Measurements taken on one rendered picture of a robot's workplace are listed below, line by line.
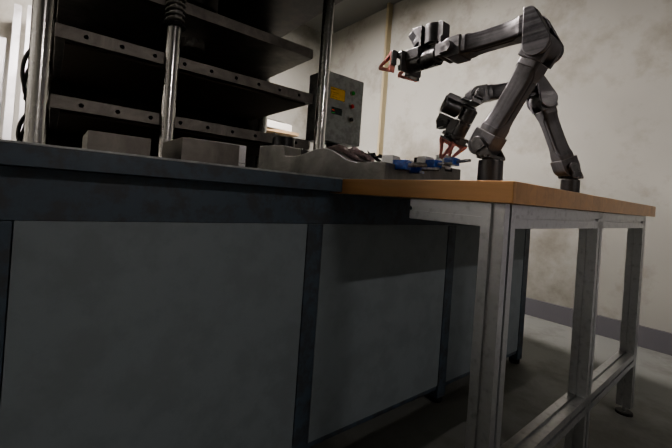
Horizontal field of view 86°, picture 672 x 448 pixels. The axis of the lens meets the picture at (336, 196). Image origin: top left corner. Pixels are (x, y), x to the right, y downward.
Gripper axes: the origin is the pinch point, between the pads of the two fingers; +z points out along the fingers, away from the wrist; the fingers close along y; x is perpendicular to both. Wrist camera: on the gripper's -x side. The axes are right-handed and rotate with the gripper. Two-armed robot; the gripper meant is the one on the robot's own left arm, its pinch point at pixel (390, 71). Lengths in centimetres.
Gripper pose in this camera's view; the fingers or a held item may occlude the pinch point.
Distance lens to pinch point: 134.5
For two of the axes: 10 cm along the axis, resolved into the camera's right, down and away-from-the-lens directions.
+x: -0.6, 10.0, -0.2
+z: -6.4, -0.2, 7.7
